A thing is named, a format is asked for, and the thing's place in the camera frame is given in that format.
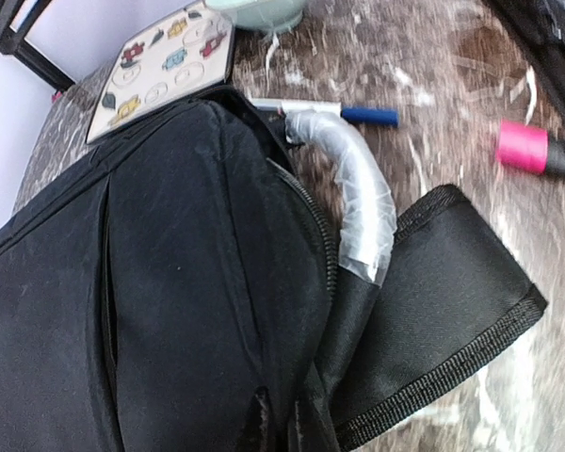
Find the black right frame post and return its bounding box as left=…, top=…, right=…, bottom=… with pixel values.
left=0, top=0, right=75, bottom=92

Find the white pen with blue cap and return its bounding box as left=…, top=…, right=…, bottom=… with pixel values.
left=250, top=98, right=399, bottom=128

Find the black student backpack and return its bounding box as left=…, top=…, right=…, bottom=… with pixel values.
left=0, top=88, right=547, bottom=451

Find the pink and black highlighter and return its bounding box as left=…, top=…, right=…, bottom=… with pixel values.
left=495, top=120, right=565, bottom=179

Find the floral ceramic tile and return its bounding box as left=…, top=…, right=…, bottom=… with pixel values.
left=86, top=1, right=234, bottom=144

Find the pale green ceramic bowl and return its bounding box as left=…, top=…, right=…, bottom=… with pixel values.
left=204, top=0, right=308, bottom=33

